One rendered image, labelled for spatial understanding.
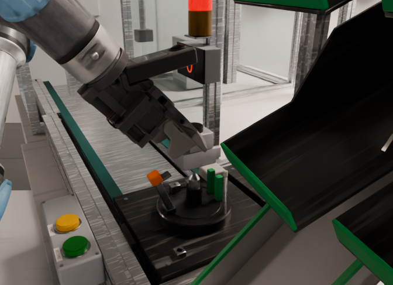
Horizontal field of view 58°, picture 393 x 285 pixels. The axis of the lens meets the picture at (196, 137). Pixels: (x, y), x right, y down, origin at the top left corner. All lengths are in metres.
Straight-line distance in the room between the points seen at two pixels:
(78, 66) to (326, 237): 0.36
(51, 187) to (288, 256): 0.73
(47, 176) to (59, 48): 0.67
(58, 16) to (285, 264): 0.39
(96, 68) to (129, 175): 0.48
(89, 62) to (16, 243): 0.50
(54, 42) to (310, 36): 0.29
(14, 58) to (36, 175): 0.36
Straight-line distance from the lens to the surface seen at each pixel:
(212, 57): 0.73
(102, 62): 0.47
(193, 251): 0.59
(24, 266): 0.80
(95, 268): 0.64
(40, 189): 1.03
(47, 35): 0.46
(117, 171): 0.94
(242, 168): 0.33
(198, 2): 0.75
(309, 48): 0.41
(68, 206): 0.75
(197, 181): 0.63
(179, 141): 0.55
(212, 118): 0.83
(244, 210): 0.69
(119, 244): 0.64
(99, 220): 0.70
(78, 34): 0.46
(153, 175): 0.59
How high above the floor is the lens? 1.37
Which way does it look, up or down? 24 degrees down
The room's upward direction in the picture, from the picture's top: straight up
